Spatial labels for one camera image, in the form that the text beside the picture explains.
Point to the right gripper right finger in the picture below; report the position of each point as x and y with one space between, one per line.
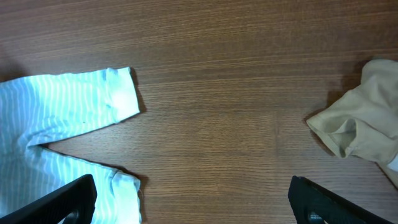
312 203

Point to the light blue striped baby pants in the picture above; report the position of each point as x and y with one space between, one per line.
41 109

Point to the beige and white baby shirt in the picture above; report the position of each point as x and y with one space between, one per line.
363 122

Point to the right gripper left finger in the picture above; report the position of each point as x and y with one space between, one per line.
73 203

